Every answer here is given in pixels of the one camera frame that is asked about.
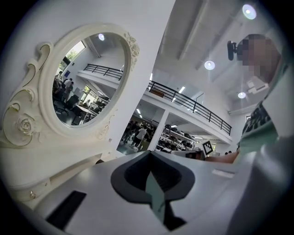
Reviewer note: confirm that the round ceiling light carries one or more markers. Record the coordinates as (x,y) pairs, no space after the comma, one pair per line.
(209,65)
(249,11)
(241,95)

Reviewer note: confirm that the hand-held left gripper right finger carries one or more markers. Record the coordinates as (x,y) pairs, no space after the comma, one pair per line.
(213,190)

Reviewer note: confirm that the white ornate dressing table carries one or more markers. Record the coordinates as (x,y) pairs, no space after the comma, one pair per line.
(46,165)

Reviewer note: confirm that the black head-worn camera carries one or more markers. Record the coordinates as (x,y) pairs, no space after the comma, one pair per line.
(231,50)

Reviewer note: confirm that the black balcony railing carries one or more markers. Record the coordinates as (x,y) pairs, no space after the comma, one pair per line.
(190,103)

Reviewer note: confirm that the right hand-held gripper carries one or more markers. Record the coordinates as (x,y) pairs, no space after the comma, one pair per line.
(207,148)

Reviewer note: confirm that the ceiling air conditioner unit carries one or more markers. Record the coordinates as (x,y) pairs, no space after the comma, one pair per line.
(257,86)

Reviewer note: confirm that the person's head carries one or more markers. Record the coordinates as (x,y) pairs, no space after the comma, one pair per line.
(261,57)

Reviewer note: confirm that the person's green printed t-shirt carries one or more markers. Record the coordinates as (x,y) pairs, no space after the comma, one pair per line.
(259,135)

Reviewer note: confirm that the person's right forearm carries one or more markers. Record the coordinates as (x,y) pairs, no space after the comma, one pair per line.
(226,158)

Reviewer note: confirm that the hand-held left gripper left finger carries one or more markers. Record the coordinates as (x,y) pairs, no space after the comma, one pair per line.
(96,195)

